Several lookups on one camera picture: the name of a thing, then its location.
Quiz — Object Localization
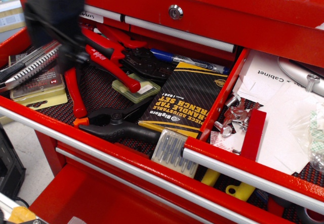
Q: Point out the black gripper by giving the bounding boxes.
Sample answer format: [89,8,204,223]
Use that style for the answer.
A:
[23,0,89,68]

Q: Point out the silver box cutter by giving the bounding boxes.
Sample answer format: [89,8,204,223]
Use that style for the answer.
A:
[1,41,61,92]

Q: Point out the red left open drawer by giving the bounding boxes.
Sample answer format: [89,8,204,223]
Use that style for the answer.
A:
[1,16,249,185]

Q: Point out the red open drawer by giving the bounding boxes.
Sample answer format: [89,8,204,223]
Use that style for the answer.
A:
[1,16,249,185]
[182,47,324,216]

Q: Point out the black yellow tap wrench box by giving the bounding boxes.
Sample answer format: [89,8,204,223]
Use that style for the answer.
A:
[139,62,228,138]

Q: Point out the red right open drawer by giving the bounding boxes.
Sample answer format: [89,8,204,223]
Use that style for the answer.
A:
[182,47,324,216]

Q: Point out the red marker pen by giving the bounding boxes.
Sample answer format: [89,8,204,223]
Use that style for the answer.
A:
[80,23,102,34]

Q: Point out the white markers label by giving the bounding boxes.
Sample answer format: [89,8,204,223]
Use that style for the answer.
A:
[79,11,104,23]

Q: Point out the drill bit set package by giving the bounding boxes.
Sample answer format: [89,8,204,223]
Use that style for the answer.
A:
[10,61,68,110]

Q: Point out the red crimping tool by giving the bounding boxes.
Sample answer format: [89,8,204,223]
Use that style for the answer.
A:
[80,23,177,94]

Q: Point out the silver cabinet lock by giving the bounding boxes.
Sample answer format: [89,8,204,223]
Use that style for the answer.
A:
[168,5,183,20]

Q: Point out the small yellow-green plastic case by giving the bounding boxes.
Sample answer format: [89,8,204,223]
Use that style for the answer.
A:
[112,73,160,103]

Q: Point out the black spring clamp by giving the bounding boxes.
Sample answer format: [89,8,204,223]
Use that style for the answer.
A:
[73,97,160,143]

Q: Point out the blue dry erase marker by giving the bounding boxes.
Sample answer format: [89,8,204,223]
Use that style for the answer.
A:
[150,49,230,75]

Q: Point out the black crate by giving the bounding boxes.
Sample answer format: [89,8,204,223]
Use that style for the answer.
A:
[1,125,26,199]

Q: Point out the red tool chest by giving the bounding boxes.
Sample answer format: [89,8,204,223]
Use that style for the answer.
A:
[14,0,324,224]

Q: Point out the clear blade pack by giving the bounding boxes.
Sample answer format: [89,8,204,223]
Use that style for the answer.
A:
[151,129,198,178]

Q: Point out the white red-print desiccant packet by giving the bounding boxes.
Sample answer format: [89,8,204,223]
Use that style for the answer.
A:
[210,131,246,152]

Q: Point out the silver keys and bolts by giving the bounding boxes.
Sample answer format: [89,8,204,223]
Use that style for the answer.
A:
[214,92,261,138]

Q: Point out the red magnetic strip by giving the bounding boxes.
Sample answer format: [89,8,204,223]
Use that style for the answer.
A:
[240,109,266,161]

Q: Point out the silver bolt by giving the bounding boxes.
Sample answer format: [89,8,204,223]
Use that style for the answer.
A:
[305,74,320,92]

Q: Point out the white cabinet manual paper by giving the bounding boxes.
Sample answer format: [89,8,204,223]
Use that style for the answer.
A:
[233,50,323,175]

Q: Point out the clear plastic hardware bag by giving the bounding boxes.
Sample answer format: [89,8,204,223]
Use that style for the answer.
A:
[288,103,323,172]

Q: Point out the red wire stripper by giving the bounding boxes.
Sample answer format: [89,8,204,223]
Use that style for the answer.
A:
[62,55,87,118]

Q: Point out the yellow tool handle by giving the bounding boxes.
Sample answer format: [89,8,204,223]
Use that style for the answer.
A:
[201,169,221,187]

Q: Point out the silver drawer handle bar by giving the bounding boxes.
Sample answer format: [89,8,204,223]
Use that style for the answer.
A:
[278,57,323,96]

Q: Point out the yellow handled tool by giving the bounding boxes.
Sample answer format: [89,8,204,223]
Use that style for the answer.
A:
[225,182,256,202]

